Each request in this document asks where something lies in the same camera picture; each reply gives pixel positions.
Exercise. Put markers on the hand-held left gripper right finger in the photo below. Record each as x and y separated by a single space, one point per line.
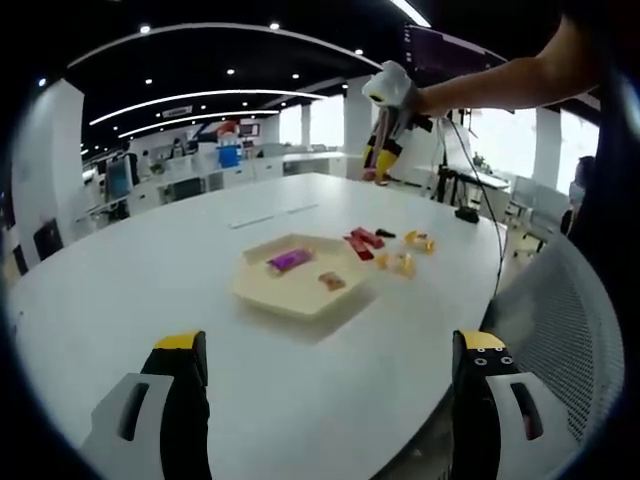
470 410

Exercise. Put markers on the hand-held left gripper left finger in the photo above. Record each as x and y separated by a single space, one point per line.
175 400

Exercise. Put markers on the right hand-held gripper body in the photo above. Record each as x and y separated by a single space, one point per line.
392 85

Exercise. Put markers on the pile of snack packets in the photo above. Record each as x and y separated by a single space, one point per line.
362 240

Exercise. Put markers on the small orange food packet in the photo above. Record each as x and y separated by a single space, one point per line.
332 281

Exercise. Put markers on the tan purple food packet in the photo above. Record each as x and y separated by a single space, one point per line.
290 260

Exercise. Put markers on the beige hexagonal container tray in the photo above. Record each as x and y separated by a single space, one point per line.
300 295

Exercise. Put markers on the black tripod stand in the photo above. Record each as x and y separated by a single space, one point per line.
445 182

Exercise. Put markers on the dark monitor screen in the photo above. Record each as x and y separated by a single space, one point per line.
440 47

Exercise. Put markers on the small black box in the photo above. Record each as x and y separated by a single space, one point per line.
467 215

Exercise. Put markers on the long white counter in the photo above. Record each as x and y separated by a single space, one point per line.
265 170

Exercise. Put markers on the white mesh office chair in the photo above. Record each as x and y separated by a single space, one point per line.
560 300

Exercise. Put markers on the black cabinet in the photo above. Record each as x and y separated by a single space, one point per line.
48 240

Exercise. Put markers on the teal display machine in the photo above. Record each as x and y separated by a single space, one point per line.
119 177

